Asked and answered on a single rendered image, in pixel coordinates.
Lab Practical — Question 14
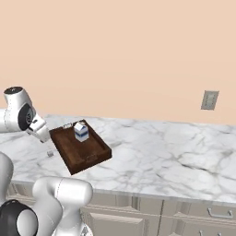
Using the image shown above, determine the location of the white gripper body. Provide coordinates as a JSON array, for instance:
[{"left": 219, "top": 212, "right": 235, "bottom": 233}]
[{"left": 28, "top": 122, "right": 52, "bottom": 144}]

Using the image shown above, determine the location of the brown wooden tray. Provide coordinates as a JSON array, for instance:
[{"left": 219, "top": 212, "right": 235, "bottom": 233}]
[{"left": 49, "top": 119, "right": 112, "bottom": 176}]

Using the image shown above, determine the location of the white and blue milk carton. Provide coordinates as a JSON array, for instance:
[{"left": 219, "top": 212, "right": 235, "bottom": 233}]
[{"left": 73, "top": 121, "right": 90, "bottom": 143}]

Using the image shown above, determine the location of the beige drawer front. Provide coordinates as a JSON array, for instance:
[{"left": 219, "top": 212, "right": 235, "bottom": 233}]
[
  {"left": 88, "top": 191, "right": 138, "bottom": 214},
  {"left": 161, "top": 198, "right": 236, "bottom": 223},
  {"left": 6, "top": 182, "right": 37, "bottom": 206}
]

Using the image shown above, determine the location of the beige cupboard door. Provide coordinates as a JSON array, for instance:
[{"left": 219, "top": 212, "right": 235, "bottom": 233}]
[
  {"left": 80, "top": 209, "right": 161, "bottom": 236},
  {"left": 159, "top": 216, "right": 236, "bottom": 236}
]

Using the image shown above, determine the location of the grey wall outlet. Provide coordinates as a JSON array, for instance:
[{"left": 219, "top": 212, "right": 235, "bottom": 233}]
[{"left": 200, "top": 89, "right": 220, "bottom": 112}]

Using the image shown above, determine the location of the silver drawer handle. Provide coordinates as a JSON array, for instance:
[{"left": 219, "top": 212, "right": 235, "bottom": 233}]
[{"left": 206, "top": 207, "right": 235, "bottom": 220}]

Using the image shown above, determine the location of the silver cupboard door handle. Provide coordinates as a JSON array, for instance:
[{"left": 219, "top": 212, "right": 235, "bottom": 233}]
[{"left": 197, "top": 230, "right": 223, "bottom": 236}]

